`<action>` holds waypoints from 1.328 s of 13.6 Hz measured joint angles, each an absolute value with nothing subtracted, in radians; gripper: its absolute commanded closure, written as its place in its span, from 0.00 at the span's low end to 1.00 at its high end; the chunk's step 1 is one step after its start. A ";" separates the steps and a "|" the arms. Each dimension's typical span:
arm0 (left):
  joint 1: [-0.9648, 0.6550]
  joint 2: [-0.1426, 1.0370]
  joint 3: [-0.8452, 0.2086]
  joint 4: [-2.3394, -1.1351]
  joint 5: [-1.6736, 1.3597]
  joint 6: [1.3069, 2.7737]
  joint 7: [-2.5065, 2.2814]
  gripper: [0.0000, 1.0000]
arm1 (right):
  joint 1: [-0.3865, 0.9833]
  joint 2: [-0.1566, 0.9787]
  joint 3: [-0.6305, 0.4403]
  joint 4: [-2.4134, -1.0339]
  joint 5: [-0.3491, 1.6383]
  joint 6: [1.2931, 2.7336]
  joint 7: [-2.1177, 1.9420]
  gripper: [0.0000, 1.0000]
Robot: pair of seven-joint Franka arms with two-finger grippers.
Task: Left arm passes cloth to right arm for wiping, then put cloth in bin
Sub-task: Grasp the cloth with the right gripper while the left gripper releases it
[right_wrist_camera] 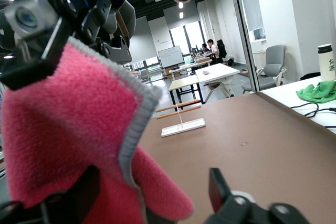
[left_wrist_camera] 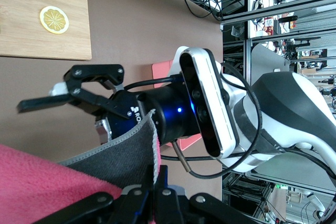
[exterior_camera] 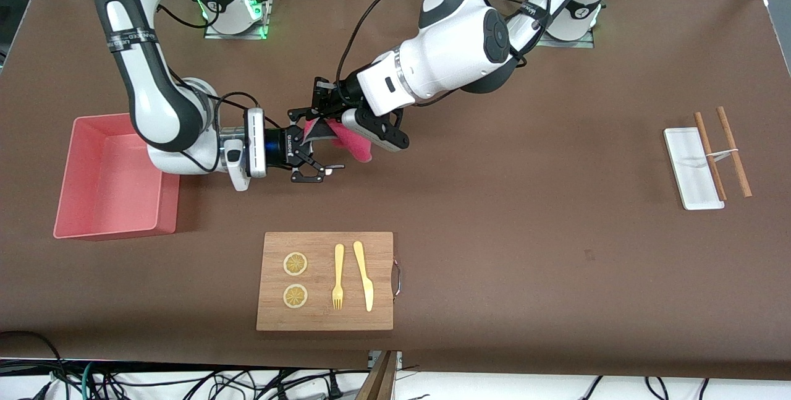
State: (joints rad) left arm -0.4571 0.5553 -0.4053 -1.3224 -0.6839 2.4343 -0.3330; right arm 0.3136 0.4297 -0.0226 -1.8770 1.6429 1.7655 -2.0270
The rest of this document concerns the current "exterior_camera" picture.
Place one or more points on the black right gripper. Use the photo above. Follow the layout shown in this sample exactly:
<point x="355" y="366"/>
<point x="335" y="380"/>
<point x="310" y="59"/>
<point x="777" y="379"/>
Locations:
<point x="279" y="147"/>

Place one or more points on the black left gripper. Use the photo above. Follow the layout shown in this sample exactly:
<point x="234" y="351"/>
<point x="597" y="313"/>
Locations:
<point x="346" y="91"/>

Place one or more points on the pink microfibre cloth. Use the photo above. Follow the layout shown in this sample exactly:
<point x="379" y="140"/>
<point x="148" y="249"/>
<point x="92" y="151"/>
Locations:
<point x="355" y="146"/>

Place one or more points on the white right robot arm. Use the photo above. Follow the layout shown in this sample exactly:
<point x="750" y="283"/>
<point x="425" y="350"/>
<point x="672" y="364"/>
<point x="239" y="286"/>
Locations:
<point x="148" y="97"/>

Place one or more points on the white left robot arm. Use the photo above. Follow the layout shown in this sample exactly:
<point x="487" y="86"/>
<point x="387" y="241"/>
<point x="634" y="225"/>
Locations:
<point x="457" y="41"/>

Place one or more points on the yellow plastic fork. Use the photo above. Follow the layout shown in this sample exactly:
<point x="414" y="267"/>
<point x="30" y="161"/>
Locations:
<point x="338" y="261"/>

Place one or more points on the lemon slice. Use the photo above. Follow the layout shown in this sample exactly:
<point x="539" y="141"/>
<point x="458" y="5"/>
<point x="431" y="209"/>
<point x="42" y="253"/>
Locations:
<point x="295" y="296"/>
<point x="295" y="264"/>

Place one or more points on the wooden cutting board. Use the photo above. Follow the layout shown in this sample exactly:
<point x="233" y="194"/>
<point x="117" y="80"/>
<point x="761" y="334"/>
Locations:
<point x="318" y="276"/>

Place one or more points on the yellow plastic knife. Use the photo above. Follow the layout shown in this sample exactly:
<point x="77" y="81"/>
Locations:
<point x="366" y="285"/>

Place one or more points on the pink plastic bin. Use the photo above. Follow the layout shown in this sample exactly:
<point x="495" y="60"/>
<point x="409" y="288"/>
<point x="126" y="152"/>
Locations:
<point x="93" y="190"/>

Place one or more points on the black power plug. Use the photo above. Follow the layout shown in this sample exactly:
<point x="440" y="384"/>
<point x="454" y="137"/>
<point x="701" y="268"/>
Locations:
<point x="334" y="387"/>

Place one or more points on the wooden beam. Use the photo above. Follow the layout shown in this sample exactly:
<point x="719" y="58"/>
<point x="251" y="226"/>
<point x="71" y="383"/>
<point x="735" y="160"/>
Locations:
<point x="377" y="384"/>

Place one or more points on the white rectangular tray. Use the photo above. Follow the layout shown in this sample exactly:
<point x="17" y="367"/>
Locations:
<point x="692" y="183"/>

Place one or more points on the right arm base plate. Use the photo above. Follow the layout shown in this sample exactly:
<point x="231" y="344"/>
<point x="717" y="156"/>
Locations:
<point x="247" y="36"/>

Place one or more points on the small metal bracket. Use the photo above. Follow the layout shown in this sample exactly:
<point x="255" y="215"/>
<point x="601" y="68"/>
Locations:
<point x="372" y="358"/>

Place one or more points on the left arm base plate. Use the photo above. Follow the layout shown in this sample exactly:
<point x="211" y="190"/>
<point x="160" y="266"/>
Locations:
<point x="575" y="44"/>

